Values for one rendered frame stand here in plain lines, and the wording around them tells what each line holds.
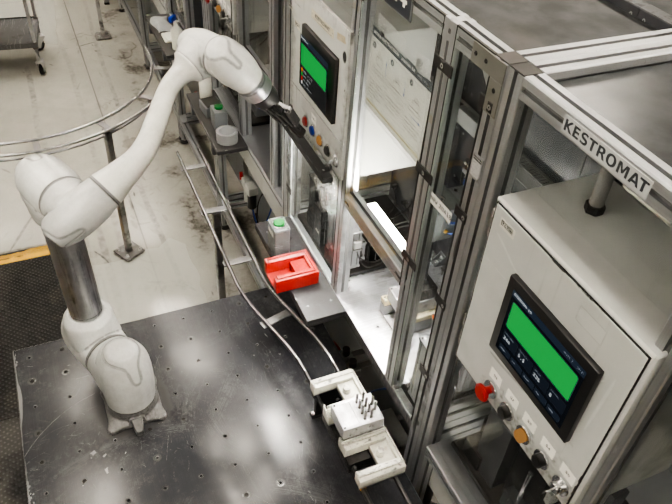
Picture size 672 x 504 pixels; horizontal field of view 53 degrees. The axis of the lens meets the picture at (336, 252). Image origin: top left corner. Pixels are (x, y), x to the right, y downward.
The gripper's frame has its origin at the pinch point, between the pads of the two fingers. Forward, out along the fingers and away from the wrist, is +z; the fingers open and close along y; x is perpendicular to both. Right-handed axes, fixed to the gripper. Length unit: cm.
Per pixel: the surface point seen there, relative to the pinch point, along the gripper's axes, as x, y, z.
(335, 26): -20.2, -18.8, -24.3
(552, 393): 51, -104, -22
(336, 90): -8.3, -18.0, -11.9
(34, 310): 94, 165, 66
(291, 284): 41, 3, 35
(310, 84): -11.3, -4.2, -7.5
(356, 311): 41, -18, 45
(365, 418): 70, -46, 28
